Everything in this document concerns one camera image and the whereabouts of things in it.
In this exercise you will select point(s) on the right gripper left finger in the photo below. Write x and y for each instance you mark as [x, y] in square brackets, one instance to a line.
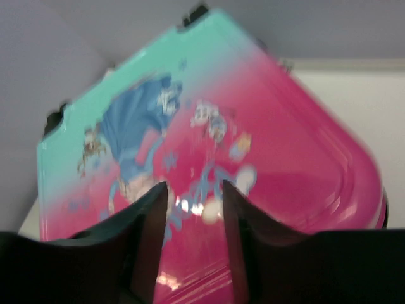
[114, 261]

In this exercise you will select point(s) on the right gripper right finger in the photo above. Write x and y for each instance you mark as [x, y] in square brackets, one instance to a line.
[272, 263]

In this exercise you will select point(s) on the pink teal kids suitcase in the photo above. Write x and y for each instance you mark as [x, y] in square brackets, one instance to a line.
[196, 107]

